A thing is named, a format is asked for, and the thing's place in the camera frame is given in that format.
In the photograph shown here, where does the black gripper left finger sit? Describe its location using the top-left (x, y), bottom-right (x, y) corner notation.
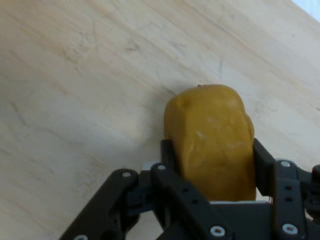
top-left (59, 138), bottom-right (235, 240)

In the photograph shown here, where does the brown potato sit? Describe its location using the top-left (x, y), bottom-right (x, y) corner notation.
top-left (163, 84), bottom-right (257, 202)

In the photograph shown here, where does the wooden cutting board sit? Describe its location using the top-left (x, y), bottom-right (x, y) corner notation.
top-left (0, 0), bottom-right (320, 240)

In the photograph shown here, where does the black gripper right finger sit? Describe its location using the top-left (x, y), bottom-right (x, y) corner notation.
top-left (252, 137), bottom-right (320, 240)

